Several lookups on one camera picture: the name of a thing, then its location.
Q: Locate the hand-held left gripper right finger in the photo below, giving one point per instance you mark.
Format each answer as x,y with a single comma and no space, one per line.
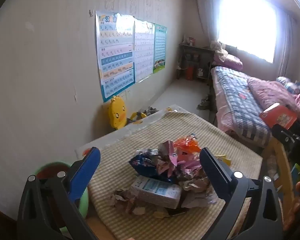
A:
215,171

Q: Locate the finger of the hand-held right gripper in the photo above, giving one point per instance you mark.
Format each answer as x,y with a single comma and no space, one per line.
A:
282,133

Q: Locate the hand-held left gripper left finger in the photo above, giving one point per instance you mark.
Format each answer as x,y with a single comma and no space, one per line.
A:
86,172

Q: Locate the yellow cardboard box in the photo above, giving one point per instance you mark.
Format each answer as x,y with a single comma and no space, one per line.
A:
223,160

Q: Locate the green bin with red inside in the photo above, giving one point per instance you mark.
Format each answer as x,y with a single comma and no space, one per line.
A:
52,166

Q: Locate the orange snack wrapper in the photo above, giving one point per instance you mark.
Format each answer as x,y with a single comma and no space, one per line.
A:
187,143

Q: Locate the pink foil wrapper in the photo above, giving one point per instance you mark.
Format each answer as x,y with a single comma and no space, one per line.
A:
173,158

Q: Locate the brown paper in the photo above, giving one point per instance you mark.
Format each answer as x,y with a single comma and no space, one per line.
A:
130,201

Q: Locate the blue silver snack wrapper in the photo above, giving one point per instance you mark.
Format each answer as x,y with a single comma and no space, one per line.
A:
147,167

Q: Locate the white carton with blue print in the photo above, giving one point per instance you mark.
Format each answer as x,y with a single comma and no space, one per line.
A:
156,191

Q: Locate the red book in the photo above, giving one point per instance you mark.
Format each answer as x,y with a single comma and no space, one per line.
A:
277,116

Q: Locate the wooden chair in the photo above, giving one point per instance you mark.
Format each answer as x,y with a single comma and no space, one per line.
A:
281,155

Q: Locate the beige checked tablecloth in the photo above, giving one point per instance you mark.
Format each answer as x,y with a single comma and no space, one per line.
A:
215,135

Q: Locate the pink quilt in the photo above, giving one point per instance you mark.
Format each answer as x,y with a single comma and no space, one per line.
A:
272,92

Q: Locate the blue plaid bed blanket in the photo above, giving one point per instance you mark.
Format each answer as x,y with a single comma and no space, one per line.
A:
240,97

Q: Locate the pink bedsheet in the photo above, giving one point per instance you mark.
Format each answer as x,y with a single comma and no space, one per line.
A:
223,115

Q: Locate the yellow duck toy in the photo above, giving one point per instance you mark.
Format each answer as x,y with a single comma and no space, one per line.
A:
117,112

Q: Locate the pair of shoes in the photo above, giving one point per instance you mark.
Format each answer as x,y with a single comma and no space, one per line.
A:
204,103

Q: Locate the yellow toy excavator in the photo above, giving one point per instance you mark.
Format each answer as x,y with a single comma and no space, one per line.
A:
138,117

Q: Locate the pink pillow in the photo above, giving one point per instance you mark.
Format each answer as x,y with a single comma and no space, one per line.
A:
228,61

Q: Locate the red bucket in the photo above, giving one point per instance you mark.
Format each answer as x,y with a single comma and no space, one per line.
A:
190,73

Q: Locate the beige plush toy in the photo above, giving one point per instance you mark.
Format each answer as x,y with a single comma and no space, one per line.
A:
218,47

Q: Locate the bright window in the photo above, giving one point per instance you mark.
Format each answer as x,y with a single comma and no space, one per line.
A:
247,25

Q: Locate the dark metal shelf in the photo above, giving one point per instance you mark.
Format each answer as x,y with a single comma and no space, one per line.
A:
197,48

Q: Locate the sheer curtain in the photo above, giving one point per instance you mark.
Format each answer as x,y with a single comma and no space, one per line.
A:
207,12

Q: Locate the blue alphabet wall poster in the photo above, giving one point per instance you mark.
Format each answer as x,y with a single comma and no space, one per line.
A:
115,55

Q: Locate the white chart wall poster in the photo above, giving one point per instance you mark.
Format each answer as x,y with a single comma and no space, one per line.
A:
143,52

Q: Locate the green chart wall poster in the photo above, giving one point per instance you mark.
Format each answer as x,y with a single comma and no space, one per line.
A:
160,47

